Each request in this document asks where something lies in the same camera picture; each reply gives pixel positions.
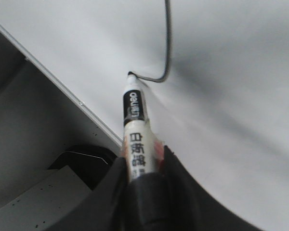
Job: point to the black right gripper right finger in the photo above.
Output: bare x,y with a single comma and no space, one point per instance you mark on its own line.
173,201

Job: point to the white black whiteboard marker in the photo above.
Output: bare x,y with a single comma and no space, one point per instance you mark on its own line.
141,149

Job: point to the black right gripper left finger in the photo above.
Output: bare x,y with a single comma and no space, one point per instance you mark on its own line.
102,209

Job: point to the white whiteboard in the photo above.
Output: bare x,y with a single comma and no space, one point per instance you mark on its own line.
224,109

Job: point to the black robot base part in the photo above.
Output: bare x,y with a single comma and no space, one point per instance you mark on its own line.
89,162

